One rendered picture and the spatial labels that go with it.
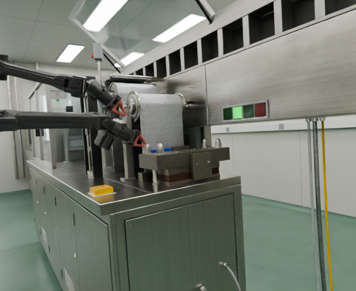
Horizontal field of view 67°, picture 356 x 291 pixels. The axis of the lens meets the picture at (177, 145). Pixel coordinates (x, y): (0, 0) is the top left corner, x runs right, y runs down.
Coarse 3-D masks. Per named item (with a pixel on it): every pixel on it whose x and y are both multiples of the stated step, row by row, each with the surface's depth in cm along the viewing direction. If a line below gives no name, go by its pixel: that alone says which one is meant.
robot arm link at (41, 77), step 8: (0, 56) 112; (0, 64) 112; (8, 64) 112; (0, 72) 113; (8, 72) 113; (16, 72) 112; (24, 72) 111; (32, 72) 111; (40, 72) 110; (48, 72) 114; (32, 80) 112; (40, 80) 111; (48, 80) 110; (56, 80) 110; (64, 80) 109; (72, 80) 108; (80, 80) 109; (64, 88) 110; (72, 88) 109; (80, 88) 110
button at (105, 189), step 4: (92, 188) 101; (96, 188) 101; (100, 188) 100; (104, 188) 100; (108, 188) 101; (112, 188) 102; (92, 192) 101; (96, 192) 98; (100, 192) 99; (104, 192) 100; (108, 192) 101; (112, 192) 102
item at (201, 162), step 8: (208, 152) 118; (192, 160) 113; (200, 160) 115; (208, 160) 118; (192, 168) 114; (200, 168) 115; (208, 168) 118; (192, 176) 114; (200, 176) 115; (208, 176) 118
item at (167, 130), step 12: (144, 120) 124; (156, 120) 128; (168, 120) 131; (180, 120) 135; (144, 132) 124; (156, 132) 128; (168, 132) 132; (180, 132) 135; (156, 144) 128; (168, 144) 132; (180, 144) 135
